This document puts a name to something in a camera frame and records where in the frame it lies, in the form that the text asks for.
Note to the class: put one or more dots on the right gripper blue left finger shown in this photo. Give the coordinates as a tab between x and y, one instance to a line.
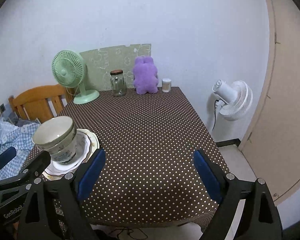
49	202

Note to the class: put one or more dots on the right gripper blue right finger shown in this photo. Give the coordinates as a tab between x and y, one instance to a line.
260	218

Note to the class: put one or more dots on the green ceramic bowl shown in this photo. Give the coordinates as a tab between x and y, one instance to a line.
55	134

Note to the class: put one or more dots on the red patterned white plate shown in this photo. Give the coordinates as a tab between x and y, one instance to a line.
83	148

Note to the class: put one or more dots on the large yellow floral plate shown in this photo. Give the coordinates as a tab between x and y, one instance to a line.
93	147

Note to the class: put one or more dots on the blue checkered cloth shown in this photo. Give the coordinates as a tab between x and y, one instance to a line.
21	139

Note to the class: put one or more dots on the wooden chair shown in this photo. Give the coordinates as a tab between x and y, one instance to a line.
34	103

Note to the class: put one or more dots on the beige door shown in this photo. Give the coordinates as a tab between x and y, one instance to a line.
271	144

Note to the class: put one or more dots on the green desk fan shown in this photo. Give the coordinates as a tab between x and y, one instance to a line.
69	69

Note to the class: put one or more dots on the glass jar with lid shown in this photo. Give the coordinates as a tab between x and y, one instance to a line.
117	82

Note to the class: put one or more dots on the brown polka dot tablecloth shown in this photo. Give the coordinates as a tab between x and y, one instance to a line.
149	179

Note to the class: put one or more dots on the white standing fan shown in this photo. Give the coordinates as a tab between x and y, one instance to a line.
237	98

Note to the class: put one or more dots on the purple plush toy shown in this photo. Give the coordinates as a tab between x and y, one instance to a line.
145	75

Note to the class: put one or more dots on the cotton swab container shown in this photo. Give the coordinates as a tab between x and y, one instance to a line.
166	85

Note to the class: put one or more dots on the green patterned wall mat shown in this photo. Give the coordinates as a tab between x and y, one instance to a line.
100	62

